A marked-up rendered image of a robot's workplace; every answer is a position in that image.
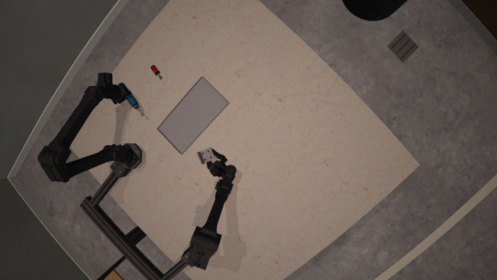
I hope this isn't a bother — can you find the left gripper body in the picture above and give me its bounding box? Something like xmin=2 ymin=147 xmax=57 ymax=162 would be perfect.
xmin=111 ymin=84 xmax=128 ymax=104

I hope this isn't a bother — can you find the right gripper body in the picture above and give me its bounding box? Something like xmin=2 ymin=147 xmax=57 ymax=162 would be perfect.
xmin=214 ymin=156 xmax=227 ymax=165

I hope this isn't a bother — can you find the red-handled nut driver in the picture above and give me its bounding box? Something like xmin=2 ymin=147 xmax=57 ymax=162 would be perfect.
xmin=151 ymin=65 xmax=162 ymax=79

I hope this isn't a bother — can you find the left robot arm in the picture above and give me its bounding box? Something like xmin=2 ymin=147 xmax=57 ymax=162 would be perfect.
xmin=38 ymin=73 xmax=139 ymax=183

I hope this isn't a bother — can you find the grey l-shaped metal bracket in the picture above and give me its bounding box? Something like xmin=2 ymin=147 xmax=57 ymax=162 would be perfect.
xmin=197 ymin=147 xmax=216 ymax=165

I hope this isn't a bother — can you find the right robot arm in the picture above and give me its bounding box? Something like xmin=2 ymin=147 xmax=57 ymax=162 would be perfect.
xmin=187 ymin=162 xmax=236 ymax=270

